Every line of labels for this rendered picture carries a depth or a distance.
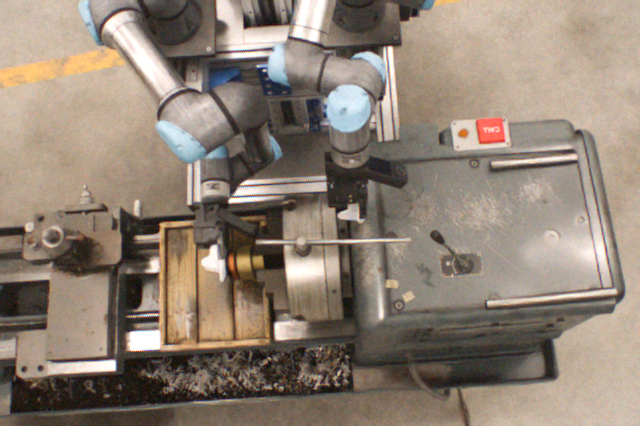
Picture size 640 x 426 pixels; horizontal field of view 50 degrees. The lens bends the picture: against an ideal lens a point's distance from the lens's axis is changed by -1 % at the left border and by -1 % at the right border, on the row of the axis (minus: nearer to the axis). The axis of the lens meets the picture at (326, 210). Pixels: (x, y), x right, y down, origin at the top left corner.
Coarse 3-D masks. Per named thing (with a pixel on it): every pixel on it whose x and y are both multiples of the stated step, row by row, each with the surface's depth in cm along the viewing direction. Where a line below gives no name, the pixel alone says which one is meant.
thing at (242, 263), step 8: (240, 248) 171; (248, 248) 170; (232, 256) 170; (240, 256) 169; (248, 256) 168; (256, 256) 169; (264, 256) 174; (232, 264) 169; (240, 264) 168; (248, 264) 168; (256, 264) 169; (264, 264) 174; (232, 272) 169; (240, 272) 169; (248, 272) 169
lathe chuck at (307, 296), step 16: (304, 208) 162; (320, 208) 162; (288, 224) 159; (304, 224) 159; (320, 224) 158; (288, 256) 156; (304, 256) 156; (320, 256) 156; (288, 272) 156; (304, 272) 156; (320, 272) 156; (288, 288) 157; (304, 288) 157; (320, 288) 157; (304, 304) 160; (320, 304) 160; (304, 320) 166; (320, 320) 167
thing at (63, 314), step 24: (72, 216) 190; (96, 216) 190; (72, 288) 183; (96, 288) 183; (48, 312) 181; (72, 312) 181; (96, 312) 181; (48, 336) 179; (72, 336) 179; (96, 336) 179
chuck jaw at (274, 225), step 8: (288, 208) 163; (272, 216) 164; (280, 216) 163; (272, 224) 164; (280, 224) 164; (264, 232) 166; (272, 232) 165; (280, 232) 165; (256, 248) 168; (264, 248) 168; (272, 248) 168; (280, 248) 168
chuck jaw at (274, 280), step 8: (256, 272) 169; (264, 272) 168; (272, 272) 168; (280, 272) 168; (256, 280) 168; (264, 280) 167; (272, 280) 167; (280, 280) 167; (272, 288) 166; (280, 288) 166; (272, 296) 168; (280, 296) 165; (280, 304) 164; (288, 304) 164; (280, 312) 166; (288, 312) 166
